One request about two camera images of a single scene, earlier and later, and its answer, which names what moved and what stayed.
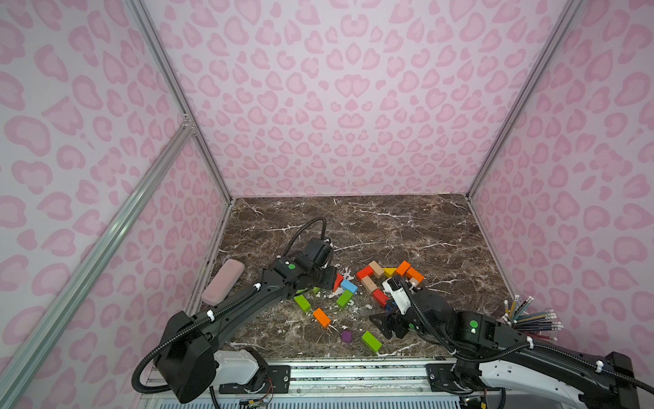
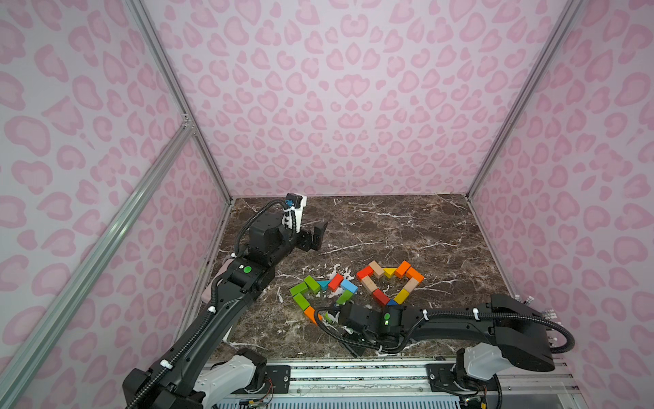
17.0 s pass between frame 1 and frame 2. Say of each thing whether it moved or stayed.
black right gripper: moved
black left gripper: moved
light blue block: stayed
